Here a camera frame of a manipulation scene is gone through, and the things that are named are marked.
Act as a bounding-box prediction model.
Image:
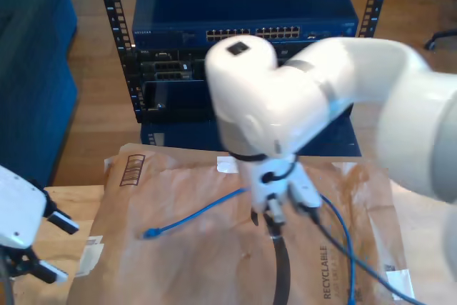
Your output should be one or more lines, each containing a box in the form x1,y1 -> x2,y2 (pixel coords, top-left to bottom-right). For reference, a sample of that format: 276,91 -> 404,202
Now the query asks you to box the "blue network cable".
142,186 -> 358,305

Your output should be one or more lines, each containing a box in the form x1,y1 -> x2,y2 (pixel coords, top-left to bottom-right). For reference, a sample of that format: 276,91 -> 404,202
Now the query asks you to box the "brown packing paper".
67,142 -> 417,305

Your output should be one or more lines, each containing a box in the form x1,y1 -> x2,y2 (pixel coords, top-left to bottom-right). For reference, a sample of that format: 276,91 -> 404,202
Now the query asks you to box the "dark blue base unit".
140,115 -> 362,158

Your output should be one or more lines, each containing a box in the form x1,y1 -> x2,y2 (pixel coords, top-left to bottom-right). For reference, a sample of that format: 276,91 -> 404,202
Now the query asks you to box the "blue upholstered sofa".
0,0 -> 79,191

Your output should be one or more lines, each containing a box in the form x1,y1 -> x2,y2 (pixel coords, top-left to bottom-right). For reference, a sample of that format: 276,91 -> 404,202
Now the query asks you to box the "black office chair base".
423,29 -> 457,51

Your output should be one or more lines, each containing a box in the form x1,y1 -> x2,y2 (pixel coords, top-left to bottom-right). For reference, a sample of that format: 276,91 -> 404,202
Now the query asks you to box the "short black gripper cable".
262,161 -> 298,181

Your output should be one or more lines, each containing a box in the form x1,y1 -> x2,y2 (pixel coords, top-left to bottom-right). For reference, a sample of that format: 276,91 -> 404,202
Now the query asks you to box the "black camera cable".
308,208 -> 428,305

